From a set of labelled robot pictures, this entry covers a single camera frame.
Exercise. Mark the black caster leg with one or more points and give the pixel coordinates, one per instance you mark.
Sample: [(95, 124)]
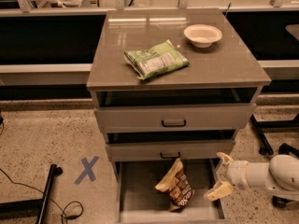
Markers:
[(279, 202), (287, 150)]

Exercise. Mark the metal railing frame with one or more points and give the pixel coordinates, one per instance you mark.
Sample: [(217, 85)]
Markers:
[(149, 3)]

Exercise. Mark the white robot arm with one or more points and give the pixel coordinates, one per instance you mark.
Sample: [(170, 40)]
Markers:
[(279, 177)]

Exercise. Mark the grey drawer cabinet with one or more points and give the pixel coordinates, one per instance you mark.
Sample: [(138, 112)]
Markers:
[(172, 83)]

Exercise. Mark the middle grey drawer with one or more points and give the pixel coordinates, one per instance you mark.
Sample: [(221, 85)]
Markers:
[(157, 151)]

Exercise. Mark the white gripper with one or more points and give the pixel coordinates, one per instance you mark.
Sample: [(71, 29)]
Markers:
[(234, 173)]

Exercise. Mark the black stand leg right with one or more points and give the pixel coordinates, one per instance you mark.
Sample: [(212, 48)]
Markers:
[(258, 126)]

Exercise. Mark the bottom grey drawer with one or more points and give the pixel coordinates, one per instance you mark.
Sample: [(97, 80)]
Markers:
[(142, 203)]

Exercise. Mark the black caster leg upper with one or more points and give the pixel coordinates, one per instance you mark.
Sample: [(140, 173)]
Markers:
[(287, 150)]

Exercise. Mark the green chip bag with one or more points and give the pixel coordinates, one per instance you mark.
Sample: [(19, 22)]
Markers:
[(160, 59)]

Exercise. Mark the black stand leg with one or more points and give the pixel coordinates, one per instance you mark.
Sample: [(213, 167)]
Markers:
[(32, 208), (258, 126)]

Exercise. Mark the white paper bowl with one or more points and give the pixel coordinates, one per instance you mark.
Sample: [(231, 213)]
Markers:
[(202, 35)]

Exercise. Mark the top grey drawer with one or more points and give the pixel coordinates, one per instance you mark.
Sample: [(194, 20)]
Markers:
[(167, 118)]

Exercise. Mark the black caster leg lower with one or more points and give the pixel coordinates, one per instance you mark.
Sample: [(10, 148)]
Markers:
[(279, 202)]

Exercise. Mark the brown chip bag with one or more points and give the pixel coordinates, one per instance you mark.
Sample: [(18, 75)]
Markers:
[(175, 184)]

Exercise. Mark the blue tape cross mark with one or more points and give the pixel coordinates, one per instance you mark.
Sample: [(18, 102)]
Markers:
[(87, 170)]

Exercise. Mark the grey drawer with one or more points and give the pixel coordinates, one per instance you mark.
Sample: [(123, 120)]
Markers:
[(142, 203), (167, 118), (157, 151)]

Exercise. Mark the black stand leg left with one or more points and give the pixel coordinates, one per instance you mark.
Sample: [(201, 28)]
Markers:
[(32, 208)]

